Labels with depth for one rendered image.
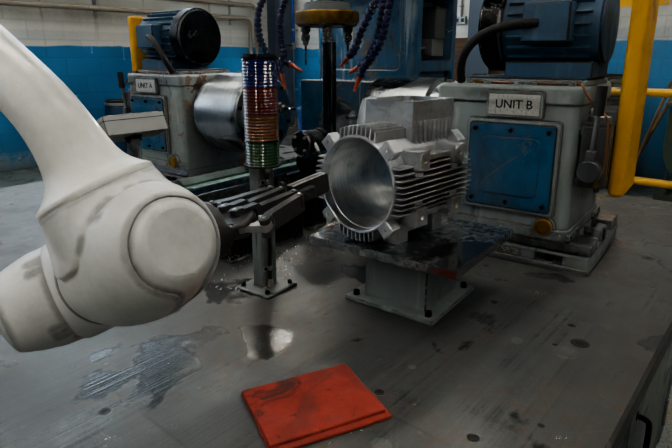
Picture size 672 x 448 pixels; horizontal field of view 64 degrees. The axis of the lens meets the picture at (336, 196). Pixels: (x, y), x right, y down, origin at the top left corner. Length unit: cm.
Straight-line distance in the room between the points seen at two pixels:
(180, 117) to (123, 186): 133
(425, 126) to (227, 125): 84
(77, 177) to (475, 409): 52
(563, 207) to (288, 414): 69
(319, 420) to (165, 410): 19
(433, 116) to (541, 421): 49
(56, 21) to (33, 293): 658
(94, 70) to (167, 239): 685
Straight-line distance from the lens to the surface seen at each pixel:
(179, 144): 179
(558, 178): 113
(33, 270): 59
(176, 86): 177
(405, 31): 164
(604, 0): 118
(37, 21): 702
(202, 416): 71
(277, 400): 70
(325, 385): 72
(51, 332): 59
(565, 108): 111
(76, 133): 48
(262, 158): 92
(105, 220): 42
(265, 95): 90
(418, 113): 89
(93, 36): 726
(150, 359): 84
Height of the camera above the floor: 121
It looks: 15 degrees down
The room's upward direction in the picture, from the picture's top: straight up
